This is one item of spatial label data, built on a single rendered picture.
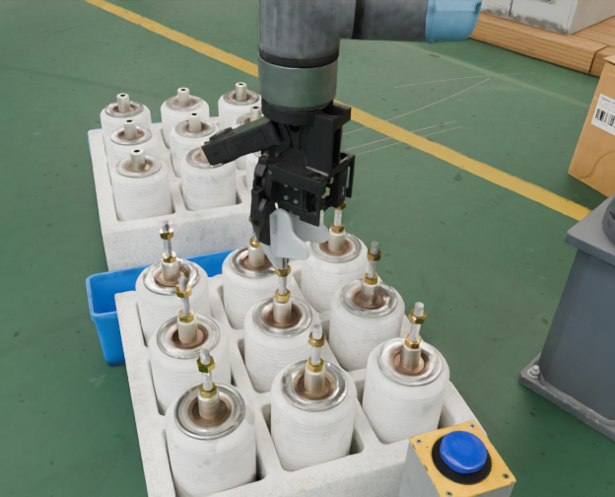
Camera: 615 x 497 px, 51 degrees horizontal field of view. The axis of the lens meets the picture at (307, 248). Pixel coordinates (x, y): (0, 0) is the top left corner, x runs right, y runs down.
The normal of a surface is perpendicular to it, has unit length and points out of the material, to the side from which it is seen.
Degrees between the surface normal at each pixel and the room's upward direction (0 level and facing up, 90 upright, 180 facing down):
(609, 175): 89
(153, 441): 0
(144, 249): 90
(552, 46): 90
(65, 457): 0
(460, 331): 0
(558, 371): 90
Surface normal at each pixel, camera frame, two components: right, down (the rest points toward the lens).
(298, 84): -0.06, 0.59
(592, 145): -0.87, 0.25
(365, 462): 0.04, -0.80
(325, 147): -0.53, 0.49
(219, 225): 0.32, 0.57
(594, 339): -0.71, 0.40
